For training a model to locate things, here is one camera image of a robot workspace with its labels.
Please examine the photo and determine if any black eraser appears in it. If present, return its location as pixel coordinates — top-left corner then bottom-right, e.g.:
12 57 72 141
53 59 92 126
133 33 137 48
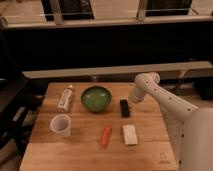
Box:
120 99 130 117

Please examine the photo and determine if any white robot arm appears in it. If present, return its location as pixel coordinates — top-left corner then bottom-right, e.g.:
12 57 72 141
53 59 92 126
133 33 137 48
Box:
129 72 213 171

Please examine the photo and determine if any green bowl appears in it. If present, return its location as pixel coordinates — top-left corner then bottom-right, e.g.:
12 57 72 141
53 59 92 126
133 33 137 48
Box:
81 86 111 113

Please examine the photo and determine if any orange carrot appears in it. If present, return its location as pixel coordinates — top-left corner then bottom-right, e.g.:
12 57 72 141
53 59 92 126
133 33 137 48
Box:
100 126 112 148

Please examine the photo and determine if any white bottle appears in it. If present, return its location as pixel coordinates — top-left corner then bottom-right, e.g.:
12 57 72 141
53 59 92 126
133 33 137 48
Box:
57 85 74 112

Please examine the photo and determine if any white rectangular box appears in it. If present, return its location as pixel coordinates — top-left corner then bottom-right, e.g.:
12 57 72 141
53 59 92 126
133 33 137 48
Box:
123 125 138 145

